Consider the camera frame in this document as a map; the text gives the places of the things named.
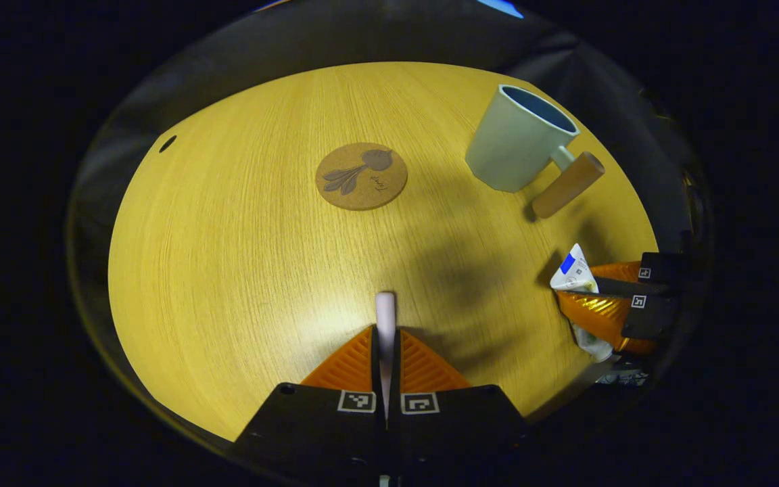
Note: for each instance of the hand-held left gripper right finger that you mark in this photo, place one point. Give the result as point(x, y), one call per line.
point(395, 379)

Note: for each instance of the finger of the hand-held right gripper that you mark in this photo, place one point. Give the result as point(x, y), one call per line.
point(653, 318)
point(663, 268)

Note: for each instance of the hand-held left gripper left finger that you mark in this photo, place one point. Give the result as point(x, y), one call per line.
point(376, 372)

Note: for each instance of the white toothpaste tube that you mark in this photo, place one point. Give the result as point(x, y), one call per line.
point(573, 274)

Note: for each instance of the round cork coaster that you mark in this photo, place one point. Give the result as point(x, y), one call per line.
point(362, 182)

